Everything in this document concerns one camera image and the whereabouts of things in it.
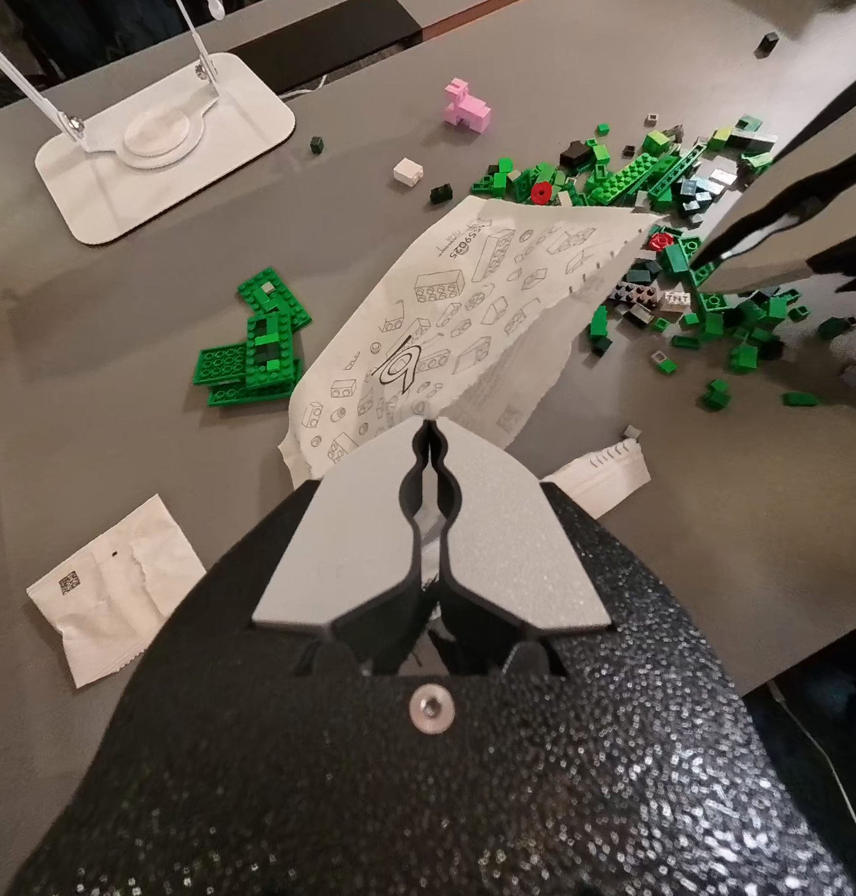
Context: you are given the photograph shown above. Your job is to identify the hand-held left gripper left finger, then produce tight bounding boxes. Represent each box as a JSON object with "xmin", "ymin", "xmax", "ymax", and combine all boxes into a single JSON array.
[{"xmin": 251, "ymin": 418, "xmax": 440, "ymax": 677}]

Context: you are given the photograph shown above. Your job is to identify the torn white paper piece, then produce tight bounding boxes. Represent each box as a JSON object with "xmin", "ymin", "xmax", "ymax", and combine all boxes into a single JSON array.
[{"xmin": 27, "ymin": 493, "xmax": 206, "ymax": 690}]

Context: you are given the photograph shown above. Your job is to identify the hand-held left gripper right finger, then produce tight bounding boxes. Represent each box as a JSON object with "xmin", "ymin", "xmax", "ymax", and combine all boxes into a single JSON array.
[{"xmin": 434, "ymin": 417, "xmax": 615, "ymax": 677}]

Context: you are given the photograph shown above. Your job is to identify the pink toy brick pig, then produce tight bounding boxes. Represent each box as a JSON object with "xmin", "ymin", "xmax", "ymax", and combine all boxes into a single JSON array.
[{"xmin": 443, "ymin": 77, "xmax": 492, "ymax": 134}]

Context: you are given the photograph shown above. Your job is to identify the flat green brick plate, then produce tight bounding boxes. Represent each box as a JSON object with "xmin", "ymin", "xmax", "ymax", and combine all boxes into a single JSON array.
[{"xmin": 237, "ymin": 267, "xmax": 314, "ymax": 330}]

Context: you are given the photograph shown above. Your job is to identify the stacked green brick plates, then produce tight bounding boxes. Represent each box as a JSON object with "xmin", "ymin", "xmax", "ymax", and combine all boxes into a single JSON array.
[{"xmin": 193, "ymin": 311, "xmax": 305, "ymax": 407}]

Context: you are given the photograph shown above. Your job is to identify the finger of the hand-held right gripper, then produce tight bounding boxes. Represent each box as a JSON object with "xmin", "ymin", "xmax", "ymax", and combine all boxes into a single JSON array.
[
  {"xmin": 696, "ymin": 72, "xmax": 856, "ymax": 259},
  {"xmin": 693, "ymin": 181, "xmax": 856, "ymax": 295}
]

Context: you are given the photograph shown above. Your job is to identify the white lamp base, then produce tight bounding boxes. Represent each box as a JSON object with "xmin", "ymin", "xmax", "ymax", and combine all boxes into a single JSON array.
[{"xmin": 0, "ymin": 0, "xmax": 296, "ymax": 246}]

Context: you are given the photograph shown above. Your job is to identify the brown wooden trim strip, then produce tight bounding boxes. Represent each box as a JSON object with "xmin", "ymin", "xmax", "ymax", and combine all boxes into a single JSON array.
[{"xmin": 420, "ymin": 0, "xmax": 493, "ymax": 40}]

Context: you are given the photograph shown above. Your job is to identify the grey desk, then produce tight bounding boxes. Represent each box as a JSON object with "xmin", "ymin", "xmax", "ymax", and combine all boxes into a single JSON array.
[{"xmin": 0, "ymin": 0, "xmax": 856, "ymax": 896}]

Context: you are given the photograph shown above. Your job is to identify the white torn paper bag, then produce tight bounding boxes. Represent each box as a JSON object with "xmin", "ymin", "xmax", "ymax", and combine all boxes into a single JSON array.
[{"xmin": 543, "ymin": 440, "xmax": 653, "ymax": 519}]

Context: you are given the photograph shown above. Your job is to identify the black desk panel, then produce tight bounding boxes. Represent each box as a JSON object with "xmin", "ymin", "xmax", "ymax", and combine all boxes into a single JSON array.
[{"xmin": 228, "ymin": 0, "xmax": 423, "ymax": 77}]

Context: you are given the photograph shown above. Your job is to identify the pile of toy bricks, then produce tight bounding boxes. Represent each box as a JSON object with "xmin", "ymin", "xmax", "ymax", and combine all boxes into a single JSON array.
[{"xmin": 470, "ymin": 112, "xmax": 856, "ymax": 414}]

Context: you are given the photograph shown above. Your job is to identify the printed paper brick bag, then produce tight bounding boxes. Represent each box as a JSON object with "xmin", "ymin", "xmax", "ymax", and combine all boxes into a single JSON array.
[{"xmin": 277, "ymin": 196, "xmax": 663, "ymax": 491}]

